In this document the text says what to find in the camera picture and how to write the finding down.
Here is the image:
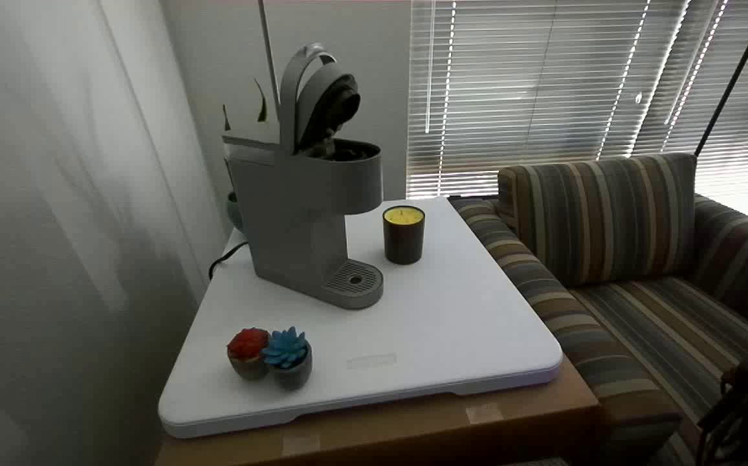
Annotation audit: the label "grey pod coffee maker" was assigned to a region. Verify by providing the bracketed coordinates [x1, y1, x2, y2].
[221, 40, 386, 310]

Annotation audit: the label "yellow candle in dark jar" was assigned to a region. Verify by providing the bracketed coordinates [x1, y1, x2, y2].
[381, 202, 428, 267]

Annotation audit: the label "thin grey pole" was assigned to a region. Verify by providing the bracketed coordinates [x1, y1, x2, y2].
[256, 0, 283, 123]

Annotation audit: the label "brown cardboard box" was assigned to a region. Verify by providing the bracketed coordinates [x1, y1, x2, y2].
[152, 357, 609, 466]

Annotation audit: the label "white window blinds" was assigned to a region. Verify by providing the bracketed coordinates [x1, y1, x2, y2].
[406, 0, 748, 216]

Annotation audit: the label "striped fabric sofa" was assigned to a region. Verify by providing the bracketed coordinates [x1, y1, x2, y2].
[446, 152, 748, 466]

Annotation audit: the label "black slanted stand pole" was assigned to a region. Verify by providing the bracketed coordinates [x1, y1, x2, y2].
[693, 0, 748, 159]

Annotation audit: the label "black power cable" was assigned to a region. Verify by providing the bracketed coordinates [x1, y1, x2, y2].
[206, 238, 252, 280]

